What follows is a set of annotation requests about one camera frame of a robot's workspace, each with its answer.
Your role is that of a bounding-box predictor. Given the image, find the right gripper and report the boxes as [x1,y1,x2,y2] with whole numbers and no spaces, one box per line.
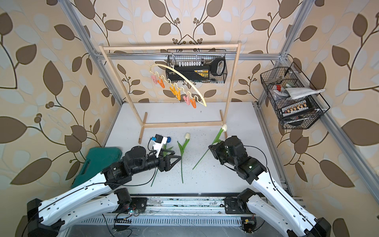
[209,140,238,167]

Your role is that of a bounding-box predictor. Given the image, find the blue tulip flower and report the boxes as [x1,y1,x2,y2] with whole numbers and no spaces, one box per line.
[151,137,173,187]

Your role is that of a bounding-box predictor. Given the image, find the back black wire basket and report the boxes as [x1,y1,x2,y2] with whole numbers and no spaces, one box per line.
[166,49,228,84]

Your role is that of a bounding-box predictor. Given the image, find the wooden drying rack frame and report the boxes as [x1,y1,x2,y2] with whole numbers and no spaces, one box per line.
[99,41,242,144]

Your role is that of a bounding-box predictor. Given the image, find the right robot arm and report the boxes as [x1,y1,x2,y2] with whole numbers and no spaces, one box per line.
[209,136,332,237]

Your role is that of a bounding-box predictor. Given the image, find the green plastic tool case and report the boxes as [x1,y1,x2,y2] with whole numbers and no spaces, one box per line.
[71,147,122,189]

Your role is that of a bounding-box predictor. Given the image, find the cream clothes hanger with clips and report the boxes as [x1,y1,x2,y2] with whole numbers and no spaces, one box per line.
[148,63,207,109]

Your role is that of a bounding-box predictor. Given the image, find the aluminium rail at front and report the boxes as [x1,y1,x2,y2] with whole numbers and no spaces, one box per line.
[63,195,309,217]

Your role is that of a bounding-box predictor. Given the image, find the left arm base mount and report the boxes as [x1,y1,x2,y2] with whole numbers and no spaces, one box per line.
[112,197,148,213]

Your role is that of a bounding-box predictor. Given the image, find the white paper in side basket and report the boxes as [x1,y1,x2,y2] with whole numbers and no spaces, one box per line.
[283,87,325,100]

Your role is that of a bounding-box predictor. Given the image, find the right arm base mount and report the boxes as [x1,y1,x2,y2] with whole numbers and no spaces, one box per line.
[224,197,251,214]

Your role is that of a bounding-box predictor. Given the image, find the black yellow tool in basket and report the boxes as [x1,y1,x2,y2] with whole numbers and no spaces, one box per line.
[167,56,228,84]

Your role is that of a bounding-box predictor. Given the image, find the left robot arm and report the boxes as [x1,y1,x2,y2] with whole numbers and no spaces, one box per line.
[22,146,182,237]

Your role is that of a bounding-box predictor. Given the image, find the side black wire basket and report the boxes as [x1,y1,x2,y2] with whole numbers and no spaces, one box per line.
[260,62,330,129]

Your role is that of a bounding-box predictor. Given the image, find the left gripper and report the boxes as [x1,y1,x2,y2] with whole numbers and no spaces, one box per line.
[131,150,182,178]

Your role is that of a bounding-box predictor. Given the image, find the white tulip flower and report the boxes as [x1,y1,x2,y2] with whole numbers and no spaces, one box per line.
[192,124,228,170]
[177,133,190,183]

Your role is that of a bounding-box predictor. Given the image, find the paint tube set box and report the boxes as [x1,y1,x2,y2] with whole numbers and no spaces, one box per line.
[280,99,314,118]

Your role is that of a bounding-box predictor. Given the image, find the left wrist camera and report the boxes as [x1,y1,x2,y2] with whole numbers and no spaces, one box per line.
[152,134,171,158]

